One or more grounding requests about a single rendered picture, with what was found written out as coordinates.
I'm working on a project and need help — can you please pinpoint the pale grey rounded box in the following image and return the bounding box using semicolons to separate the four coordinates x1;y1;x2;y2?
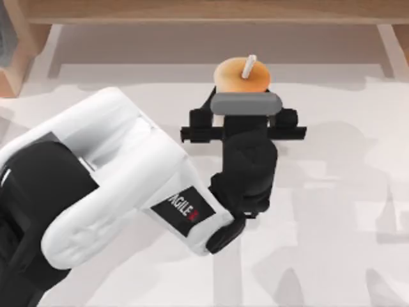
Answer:
210;92;282;116

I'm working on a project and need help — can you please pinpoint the white peg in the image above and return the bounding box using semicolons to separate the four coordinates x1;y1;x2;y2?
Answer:
242;54;257;79

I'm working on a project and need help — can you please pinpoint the wooden cupboard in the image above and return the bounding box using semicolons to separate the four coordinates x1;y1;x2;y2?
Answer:
26;0;409;79

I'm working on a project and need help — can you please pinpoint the pale wooden drawer front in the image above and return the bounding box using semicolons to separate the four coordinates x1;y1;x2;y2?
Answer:
0;0;53;97

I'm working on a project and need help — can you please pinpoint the orange ring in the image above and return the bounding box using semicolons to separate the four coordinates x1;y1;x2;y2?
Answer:
213;56;272;94

